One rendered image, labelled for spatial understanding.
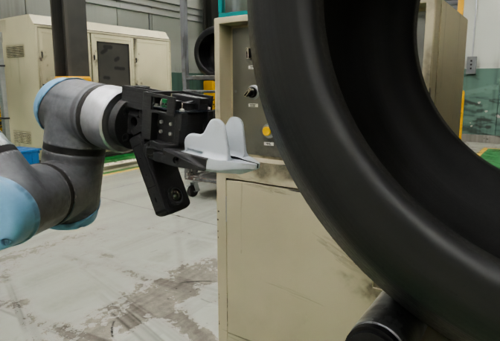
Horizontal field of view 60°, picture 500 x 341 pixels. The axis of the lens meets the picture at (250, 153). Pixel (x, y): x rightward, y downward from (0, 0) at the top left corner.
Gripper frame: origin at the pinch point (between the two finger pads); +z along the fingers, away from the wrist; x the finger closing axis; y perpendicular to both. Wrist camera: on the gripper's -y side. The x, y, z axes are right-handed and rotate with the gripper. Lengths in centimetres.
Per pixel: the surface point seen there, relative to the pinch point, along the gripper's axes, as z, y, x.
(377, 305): 18.4, -5.6, -7.2
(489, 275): 25.4, 1.7, -12.1
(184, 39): -258, 19, 266
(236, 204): -36, -27, 52
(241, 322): -31, -60, 51
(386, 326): 19.9, -5.4, -10.0
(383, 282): 19.0, -2.5, -9.3
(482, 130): -57, -86, 889
